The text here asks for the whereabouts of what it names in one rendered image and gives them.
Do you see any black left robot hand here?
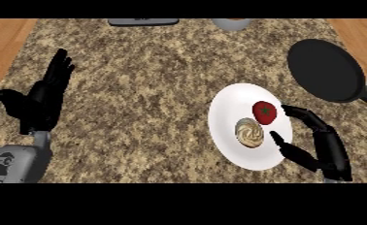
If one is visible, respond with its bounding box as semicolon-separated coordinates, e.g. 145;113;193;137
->
0;48;76;136

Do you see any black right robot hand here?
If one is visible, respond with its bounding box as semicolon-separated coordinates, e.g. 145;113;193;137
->
268;104;354;182

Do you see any cream swirl cupcake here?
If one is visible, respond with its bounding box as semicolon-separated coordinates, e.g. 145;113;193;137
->
234;116;265;148

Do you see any white round plate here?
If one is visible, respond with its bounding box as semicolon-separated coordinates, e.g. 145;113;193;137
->
206;82;295;172

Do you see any black frying pan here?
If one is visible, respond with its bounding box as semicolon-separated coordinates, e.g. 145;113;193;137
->
287;38;367;104

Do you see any red tomato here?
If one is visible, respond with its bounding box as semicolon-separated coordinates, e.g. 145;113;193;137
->
252;100;280;126

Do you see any dark grey flat appliance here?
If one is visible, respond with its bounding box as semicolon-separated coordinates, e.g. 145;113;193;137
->
108;18;181;27

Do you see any grey round container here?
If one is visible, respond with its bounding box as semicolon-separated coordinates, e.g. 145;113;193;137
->
210;18;253;32

